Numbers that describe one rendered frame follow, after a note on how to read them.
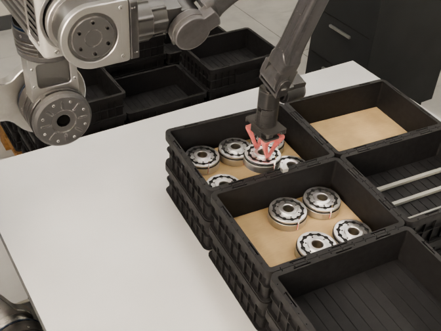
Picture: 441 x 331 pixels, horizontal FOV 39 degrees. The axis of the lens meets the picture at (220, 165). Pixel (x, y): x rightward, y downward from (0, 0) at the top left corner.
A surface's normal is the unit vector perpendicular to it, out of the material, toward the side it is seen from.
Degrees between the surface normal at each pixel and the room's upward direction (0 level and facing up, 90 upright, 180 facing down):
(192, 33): 105
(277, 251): 0
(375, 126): 0
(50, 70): 90
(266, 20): 0
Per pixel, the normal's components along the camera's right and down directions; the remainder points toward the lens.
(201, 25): 0.49, 0.73
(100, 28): 0.52, 0.55
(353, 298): 0.05, -0.79
